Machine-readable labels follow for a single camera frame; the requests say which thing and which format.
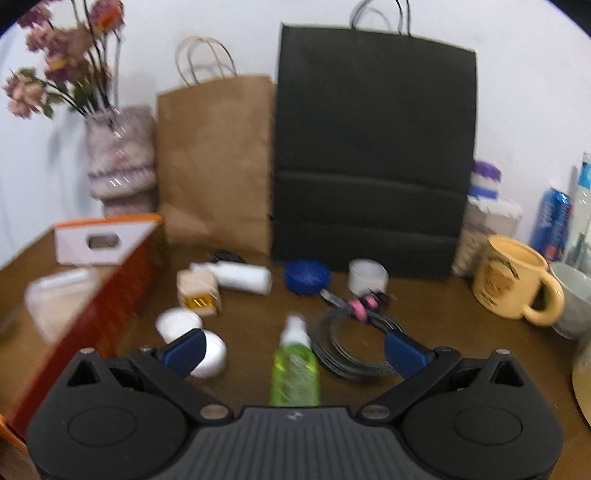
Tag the clear plastic bottle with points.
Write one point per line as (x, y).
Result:
(582, 194)

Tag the green spray bottle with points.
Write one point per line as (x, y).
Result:
(295, 374)

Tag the blue round lid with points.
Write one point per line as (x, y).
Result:
(304, 276)

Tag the white round plastic piece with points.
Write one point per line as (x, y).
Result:
(178, 323)
(213, 355)

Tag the white tube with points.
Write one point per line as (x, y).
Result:
(244, 277)

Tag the small beige box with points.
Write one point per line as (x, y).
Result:
(196, 284)

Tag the beige bowl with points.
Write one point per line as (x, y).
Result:
(584, 383)

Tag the brown paper bag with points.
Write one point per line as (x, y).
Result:
(212, 161)

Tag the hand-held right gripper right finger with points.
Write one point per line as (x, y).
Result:
(406, 353)

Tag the black paper bag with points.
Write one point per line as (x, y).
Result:
(369, 138)

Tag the purple grey textured vase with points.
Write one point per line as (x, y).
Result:
(120, 157)

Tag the purple white striped roll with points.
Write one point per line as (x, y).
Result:
(485, 180)

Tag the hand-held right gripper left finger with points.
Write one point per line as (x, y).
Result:
(184, 350)

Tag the white mug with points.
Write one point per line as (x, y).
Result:
(572, 295)

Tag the orange white cardboard box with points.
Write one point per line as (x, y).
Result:
(101, 323)

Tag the white lidded jar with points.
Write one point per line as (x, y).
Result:
(489, 221)

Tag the blue drink can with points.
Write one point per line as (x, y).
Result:
(551, 221)

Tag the yellow mug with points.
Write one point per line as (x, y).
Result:
(503, 277)

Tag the white round cap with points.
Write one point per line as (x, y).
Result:
(367, 277)

